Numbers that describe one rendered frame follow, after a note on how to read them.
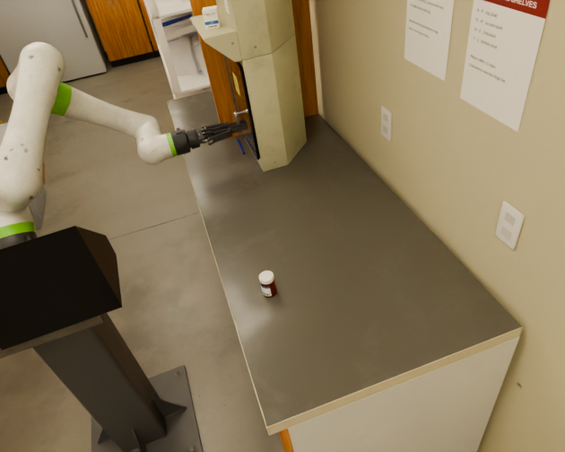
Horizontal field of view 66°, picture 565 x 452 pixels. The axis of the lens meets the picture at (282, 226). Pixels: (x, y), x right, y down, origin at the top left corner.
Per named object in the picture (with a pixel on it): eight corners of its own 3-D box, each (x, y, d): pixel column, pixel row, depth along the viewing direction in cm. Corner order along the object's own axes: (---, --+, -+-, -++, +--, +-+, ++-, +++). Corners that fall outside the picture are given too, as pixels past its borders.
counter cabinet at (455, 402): (296, 195, 326) (280, 78, 268) (469, 470, 173) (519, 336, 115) (209, 221, 315) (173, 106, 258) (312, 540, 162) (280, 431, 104)
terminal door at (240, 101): (242, 130, 204) (223, 42, 178) (259, 161, 181) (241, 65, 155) (240, 131, 204) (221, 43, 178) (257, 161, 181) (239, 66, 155)
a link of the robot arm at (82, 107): (61, 123, 154) (73, 99, 149) (59, 103, 161) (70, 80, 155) (155, 152, 178) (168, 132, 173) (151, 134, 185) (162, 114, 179)
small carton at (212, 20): (220, 22, 157) (216, 4, 153) (220, 27, 153) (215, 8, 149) (206, 25, 157) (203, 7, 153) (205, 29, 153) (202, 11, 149)
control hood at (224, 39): (222, 37, 178) (217, 11, 171) (242, 61, 153) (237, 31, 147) (195, 43, 176) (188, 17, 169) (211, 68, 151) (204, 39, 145)
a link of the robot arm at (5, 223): (-4, 235, 121) (-25, 171, 122) (-16, 247, 132) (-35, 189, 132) (46, 225, 131) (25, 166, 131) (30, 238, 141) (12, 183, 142)
